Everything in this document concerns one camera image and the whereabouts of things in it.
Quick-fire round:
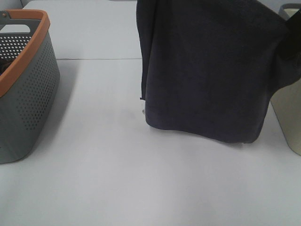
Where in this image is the dark navy towel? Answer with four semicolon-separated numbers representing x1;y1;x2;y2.
136;0;301;143

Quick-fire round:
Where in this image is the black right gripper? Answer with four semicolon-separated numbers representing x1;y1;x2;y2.
278;7;301;60

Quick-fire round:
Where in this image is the grey perforated basket orange rim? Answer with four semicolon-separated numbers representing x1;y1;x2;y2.
0;9;60;164

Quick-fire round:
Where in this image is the beige fabric bin grey rim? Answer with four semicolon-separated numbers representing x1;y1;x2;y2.
271;3;301;155

